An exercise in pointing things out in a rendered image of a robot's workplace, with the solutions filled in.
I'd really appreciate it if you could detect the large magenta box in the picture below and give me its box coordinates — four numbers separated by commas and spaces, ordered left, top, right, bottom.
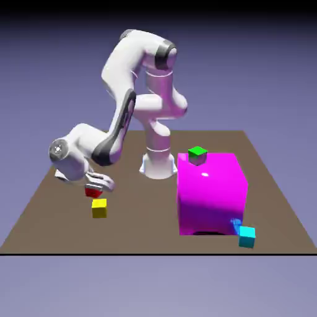
176, 152, 249, 236

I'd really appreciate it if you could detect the small yellow cube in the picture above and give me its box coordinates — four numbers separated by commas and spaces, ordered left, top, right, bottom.
91, 198, 108, 219

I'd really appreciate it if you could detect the small cyan cube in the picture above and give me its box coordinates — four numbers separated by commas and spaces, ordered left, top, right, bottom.
238, 225, 256, 249

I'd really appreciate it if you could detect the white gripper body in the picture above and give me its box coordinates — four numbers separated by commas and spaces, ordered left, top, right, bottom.
85, 172, 116, 193

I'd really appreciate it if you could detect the small red cube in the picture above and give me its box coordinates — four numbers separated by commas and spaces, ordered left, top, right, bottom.
84, 187, 103, 199

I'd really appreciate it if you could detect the small green cube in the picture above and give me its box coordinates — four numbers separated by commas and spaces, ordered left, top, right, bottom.
187, 145, 209, 167

